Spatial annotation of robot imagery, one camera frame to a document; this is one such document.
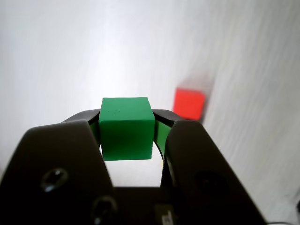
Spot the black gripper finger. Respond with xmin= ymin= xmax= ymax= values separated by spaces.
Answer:
xmin=152 ymin=109 xmax=268 ymax=225
xmin=0 ymin=108 xmax=118 ymax=225

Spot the green cube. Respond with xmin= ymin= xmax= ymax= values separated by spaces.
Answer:
xmin=98 ymin=97 xmax=156 ymax=161

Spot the red cube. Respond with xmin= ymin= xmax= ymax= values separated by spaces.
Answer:
xmin=172 ymin=88 xmax=207 ymax=120

